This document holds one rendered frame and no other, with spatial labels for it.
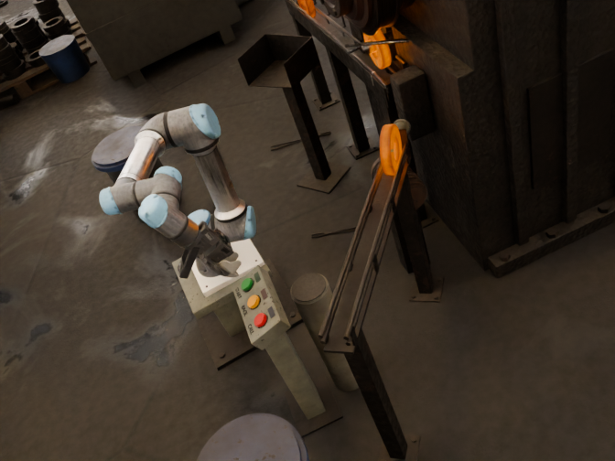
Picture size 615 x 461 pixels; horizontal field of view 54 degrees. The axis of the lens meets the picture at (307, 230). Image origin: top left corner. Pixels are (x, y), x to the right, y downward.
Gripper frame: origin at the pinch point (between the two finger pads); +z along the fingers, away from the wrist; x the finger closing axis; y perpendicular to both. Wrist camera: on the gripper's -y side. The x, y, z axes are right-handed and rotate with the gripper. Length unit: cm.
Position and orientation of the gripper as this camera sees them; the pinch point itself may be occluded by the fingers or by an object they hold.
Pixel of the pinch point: (232, 274)
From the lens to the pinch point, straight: 177.7
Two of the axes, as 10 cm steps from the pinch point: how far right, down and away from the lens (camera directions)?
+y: 7.5, -6.3, -1.8
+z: 5.8, 5.0, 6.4
